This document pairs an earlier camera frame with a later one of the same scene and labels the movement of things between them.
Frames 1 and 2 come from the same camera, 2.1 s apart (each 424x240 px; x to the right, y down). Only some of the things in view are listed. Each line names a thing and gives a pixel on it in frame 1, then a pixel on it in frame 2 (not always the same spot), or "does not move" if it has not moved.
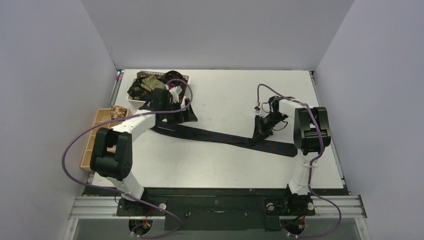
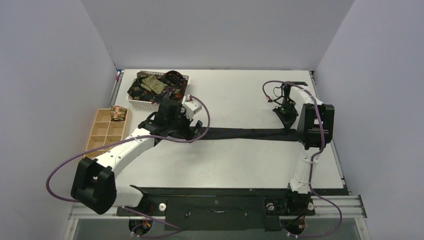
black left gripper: [189, 116] → [187, 133]
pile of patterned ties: [140, 87] does not move
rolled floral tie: [117, 112] does not move
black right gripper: [263, 122] → [286, 112]
